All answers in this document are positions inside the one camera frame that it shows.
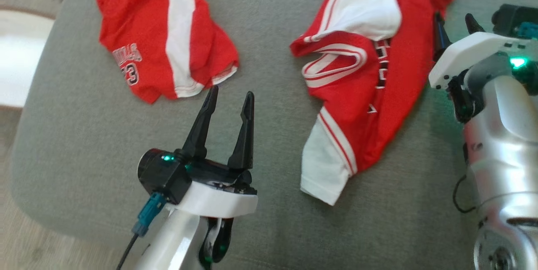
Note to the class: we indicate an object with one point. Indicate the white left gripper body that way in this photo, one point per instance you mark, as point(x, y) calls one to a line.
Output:
point(218, 200)

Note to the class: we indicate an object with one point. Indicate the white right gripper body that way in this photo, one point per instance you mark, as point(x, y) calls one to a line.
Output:
point(466, 53)

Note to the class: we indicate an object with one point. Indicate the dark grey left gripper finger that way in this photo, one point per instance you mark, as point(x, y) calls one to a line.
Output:
point(245, 144)
point(199, 131)

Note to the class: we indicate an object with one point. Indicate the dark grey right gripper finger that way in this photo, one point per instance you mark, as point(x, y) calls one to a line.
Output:
point(473, 26)
point(440, 38)

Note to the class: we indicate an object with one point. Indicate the red Bulls 23 jersey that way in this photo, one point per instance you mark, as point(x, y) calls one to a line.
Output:
point(403, 93)

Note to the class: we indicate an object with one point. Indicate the red shorts with white stripe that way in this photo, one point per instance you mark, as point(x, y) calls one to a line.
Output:
point(138, 22)

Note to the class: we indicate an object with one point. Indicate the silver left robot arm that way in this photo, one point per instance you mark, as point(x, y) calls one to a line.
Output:
point(176, 240)

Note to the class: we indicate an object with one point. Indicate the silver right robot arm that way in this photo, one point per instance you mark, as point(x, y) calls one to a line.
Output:
point(500, 144)

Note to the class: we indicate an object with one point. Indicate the large grey sofa seat cushion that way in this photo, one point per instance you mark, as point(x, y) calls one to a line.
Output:
point(286, 228)

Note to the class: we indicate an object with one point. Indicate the white rug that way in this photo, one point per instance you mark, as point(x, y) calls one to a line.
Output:
point(21, 59)

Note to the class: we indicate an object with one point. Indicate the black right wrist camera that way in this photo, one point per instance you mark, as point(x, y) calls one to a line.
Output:
point(508, 17)

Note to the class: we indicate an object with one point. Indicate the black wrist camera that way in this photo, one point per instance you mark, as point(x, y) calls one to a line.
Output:
point(508, 17)
point(162, 177)

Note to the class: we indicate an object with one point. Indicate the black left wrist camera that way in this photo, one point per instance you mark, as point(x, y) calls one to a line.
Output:
point(162, 177)

